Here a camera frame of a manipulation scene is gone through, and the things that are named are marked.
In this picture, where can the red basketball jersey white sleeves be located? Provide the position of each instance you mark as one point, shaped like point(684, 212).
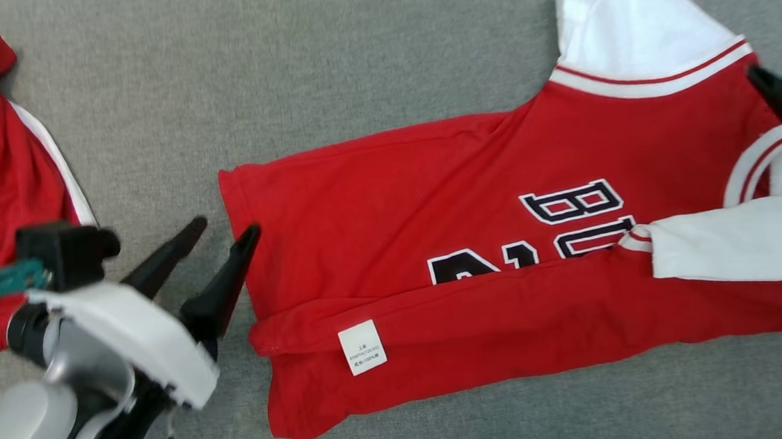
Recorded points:
point(431, 202)

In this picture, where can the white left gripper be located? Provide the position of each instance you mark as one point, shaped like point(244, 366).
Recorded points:
point(149, 336)

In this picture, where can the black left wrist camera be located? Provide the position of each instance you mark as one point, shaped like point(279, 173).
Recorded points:
point(65, 252)

